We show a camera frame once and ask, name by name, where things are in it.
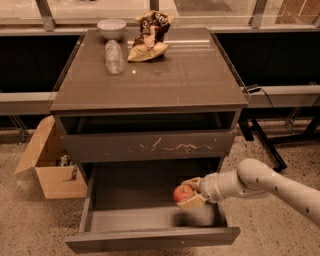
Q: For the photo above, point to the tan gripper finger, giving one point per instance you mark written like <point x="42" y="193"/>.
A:
<point x="194" y="200"/>
<point x="194" y="183"/>

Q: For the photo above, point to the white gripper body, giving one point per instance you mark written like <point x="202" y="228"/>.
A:
<point x="210" y="187"/>

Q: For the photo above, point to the red apple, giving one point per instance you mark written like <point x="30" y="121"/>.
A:
<point x="181" y="192"/>

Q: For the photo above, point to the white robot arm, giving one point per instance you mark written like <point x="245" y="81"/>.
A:
<point x="252" y="178"/>

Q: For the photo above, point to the open bottom drawer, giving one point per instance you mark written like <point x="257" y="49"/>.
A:
<point x="130" y="206"/>

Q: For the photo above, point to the dark grey drawer cabinet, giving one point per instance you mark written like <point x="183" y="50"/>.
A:
<point x="189" y="88"/>

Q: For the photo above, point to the scratched upper drawer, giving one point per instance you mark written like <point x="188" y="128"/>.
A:
<point x="119" y="147"/>

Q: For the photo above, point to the black metal stand leg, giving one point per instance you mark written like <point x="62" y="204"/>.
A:
<point x="249" y="125"/>

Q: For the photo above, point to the cans inside cardboard box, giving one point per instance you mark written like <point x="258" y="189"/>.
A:
<point x="65" y="161"/>

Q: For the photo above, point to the crumpled brown snack bag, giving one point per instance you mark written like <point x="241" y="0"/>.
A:
<point x="150" y="42"/>

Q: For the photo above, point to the clear plastic bottle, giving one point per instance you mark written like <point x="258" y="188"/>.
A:
<point x="113" y="57"/>

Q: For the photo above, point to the open cardboard box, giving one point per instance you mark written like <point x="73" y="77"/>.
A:
<point x="41" y="155"/>

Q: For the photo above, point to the white ceramic bowl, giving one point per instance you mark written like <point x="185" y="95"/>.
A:
<point x="112" y="29"/>

